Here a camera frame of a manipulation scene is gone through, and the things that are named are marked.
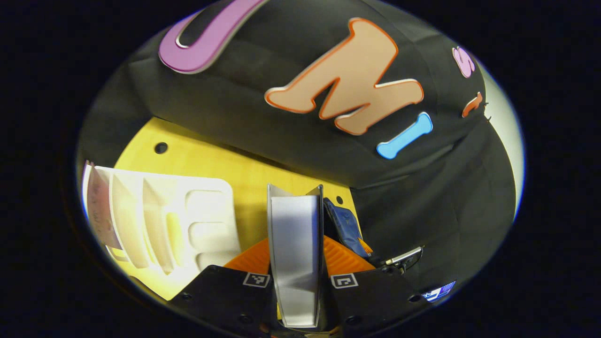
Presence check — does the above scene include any pink cover book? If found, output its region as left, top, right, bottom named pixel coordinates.
left=85, top=162, right=123, bottom=250

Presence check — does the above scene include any white plastic bookshelf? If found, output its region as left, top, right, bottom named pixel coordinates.
left=82, top=160, right=243, bottom=276

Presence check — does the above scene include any small blue lit screen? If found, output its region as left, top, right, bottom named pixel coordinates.
left=422, top=281, right=457, bottom=302

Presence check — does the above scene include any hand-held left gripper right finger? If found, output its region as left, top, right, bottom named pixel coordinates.
left=321, top=235, right=429, bottom=338

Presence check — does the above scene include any blue schoolbag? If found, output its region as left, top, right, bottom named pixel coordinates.
left=323, top=197, right=375, bottom=260

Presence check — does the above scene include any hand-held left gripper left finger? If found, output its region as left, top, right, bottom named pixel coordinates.
left=168, top=237, right=278, bottom=338

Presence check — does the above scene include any grey cover book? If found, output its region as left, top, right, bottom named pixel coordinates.
left=266, top=184, right=326, bottom=329

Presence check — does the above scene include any black backdrop cloth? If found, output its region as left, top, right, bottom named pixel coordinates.
left=77, top=0, right=519, bottom=301

